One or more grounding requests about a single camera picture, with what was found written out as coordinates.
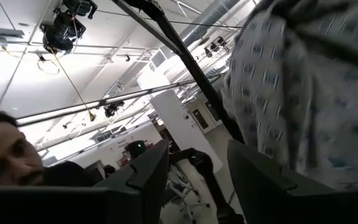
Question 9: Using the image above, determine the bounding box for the silver ceiling duct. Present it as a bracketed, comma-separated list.
[178, 0, 241, 48]

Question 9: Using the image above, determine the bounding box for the thin yellow cable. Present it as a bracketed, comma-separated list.
[48, 46, 97, 123]

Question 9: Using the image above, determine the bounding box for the white square pillar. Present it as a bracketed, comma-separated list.
[137, 71, 224, 174]

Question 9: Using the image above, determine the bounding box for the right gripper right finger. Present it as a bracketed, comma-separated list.
[227, 139, 339, 224]

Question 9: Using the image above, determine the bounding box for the patterned white blue cloth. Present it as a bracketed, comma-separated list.
[221, 0, 358, 194]

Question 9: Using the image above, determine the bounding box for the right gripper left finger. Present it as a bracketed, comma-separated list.
[94, 139, 170, 224]

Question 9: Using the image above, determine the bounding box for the white office chair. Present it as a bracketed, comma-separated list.
[162, 164, 211, 223]

